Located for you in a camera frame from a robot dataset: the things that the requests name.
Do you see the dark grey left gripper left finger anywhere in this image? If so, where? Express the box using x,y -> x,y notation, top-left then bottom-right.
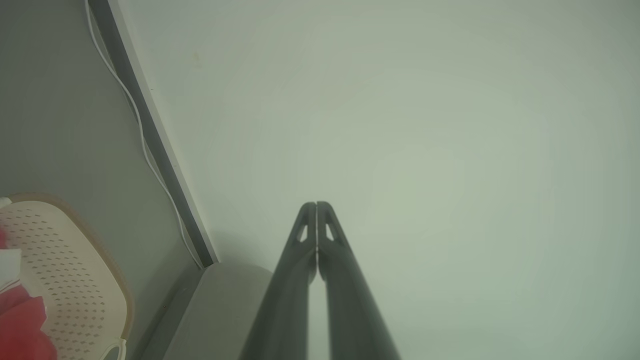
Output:
239,201 -> 318,360

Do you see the cream perforated laundry basket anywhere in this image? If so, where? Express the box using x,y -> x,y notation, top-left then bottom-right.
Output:
0,192 -> 135,360

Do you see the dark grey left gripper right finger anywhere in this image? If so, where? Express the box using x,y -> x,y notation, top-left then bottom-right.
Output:
317,201 -> 402,360

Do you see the thin white floor cable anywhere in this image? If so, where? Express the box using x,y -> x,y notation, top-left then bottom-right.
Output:
84,0 -> 206,271

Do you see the black and white baseboard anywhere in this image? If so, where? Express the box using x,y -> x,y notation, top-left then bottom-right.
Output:
89,0 -> 220,270

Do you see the red and white garment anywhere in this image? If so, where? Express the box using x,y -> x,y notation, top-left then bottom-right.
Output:
0,227 -> 58,360

